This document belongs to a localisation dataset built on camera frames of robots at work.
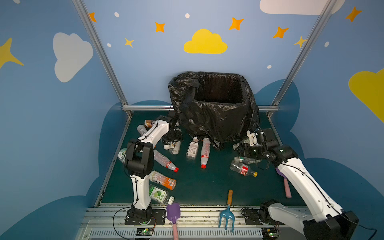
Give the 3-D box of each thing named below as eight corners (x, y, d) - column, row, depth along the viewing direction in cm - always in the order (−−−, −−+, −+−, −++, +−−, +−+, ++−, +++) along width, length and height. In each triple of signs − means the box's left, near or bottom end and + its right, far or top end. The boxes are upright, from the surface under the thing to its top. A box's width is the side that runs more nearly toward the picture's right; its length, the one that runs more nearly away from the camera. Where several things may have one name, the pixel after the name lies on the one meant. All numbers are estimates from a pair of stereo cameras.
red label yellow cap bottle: (228, 168, 92) (229, 166, 89) (231, 161, 95) (232, 159, 92) (254, 180, 87) (256, 178, 84) (256, 172, 90) (258, 170, 87)
